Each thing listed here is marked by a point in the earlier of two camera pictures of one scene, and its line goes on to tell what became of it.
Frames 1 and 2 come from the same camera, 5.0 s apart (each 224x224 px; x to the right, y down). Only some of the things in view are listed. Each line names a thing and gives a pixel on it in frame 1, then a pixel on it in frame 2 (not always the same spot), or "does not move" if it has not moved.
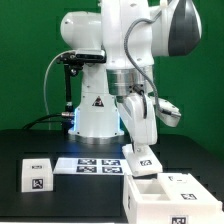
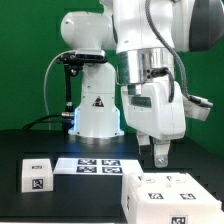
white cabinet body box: [169, 198] does not move
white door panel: [142, 163] → [153, 187]
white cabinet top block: [36, 175] does not move
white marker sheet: [89, 166] does not move
